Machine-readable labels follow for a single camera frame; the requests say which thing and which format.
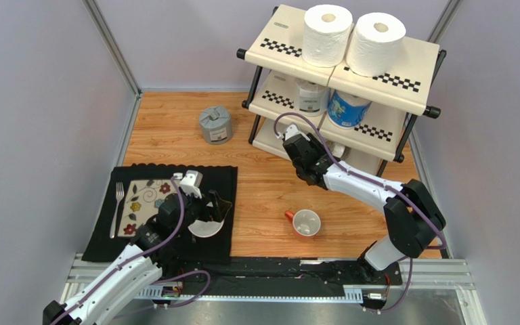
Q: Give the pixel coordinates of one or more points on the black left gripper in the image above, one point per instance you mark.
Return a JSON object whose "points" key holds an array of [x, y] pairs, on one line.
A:
{"points": [[218, 209]]}

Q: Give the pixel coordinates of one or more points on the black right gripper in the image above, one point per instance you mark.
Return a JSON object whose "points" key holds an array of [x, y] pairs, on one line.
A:
{"points": [[296, 147]]}

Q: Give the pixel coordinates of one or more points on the blue-wrapped paper roll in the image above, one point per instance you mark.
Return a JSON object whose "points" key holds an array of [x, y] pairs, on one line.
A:
{"points": [[347, 111]]}

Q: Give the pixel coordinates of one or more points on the white plastic-wrapped paper roll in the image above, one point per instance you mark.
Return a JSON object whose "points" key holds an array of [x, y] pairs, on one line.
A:
{"points": [[310, 99]]}

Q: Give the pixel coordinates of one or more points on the grey-wrapped paper roll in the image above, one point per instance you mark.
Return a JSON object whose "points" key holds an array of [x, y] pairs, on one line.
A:
{"points": [[216, 125]]}

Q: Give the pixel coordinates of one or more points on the plain white paper roll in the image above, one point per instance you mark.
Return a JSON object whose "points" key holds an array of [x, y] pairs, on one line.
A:
{"points": [[326, 33]]}

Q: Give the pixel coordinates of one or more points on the white embossed paper roll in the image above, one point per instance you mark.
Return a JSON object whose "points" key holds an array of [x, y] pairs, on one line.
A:
{"points": [[375, 43]]}

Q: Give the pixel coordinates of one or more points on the black-wrapped paper roll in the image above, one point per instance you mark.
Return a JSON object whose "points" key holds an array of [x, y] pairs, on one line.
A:
{"points": [[339, 151]]}

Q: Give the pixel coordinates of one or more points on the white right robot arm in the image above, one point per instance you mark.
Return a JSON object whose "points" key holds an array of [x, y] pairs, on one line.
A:
{"points": [[411, 214]]}

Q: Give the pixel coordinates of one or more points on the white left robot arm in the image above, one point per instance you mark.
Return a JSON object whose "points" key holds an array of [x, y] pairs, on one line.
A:
{"points": [[146, 259]]}

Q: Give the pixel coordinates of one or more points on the beige checkered three-tier shelf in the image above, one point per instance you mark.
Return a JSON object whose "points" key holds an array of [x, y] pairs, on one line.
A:
{"points": [[399, 96]]}

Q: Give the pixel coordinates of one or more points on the white ceramic bowl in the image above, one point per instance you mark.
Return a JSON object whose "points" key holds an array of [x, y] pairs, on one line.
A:
{"points": [[207, 226]]}

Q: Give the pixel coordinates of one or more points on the orange ceramic mug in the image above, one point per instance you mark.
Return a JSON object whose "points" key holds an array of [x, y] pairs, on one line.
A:
{"points": [[306, 223]]}

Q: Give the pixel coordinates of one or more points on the floral square ceramic plate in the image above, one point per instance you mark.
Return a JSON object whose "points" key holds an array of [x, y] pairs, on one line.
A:
{"points": [[142, 201]]}

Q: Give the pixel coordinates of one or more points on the silver metal fork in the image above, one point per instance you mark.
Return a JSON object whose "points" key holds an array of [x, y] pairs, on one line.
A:
{"points": [[119, 195]]}

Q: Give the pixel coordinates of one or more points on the black cloth placemat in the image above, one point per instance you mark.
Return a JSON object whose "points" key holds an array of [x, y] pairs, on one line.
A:
{"points": [[216, 249]]}

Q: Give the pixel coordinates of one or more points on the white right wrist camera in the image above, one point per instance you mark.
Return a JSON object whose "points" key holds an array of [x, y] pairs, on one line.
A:
{"points": [[293, 130]]}

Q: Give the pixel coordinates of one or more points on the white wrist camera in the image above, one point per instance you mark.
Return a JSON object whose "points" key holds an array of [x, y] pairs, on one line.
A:
{"points": [[189, 182], [293, 130]]}

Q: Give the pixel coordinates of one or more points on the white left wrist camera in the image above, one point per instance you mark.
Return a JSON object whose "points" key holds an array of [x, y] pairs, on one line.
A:
{"points": [[189, 182]]}

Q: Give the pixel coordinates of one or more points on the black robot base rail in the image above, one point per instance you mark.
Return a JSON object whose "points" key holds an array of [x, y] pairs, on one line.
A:
{"points": [[272, 278]]}

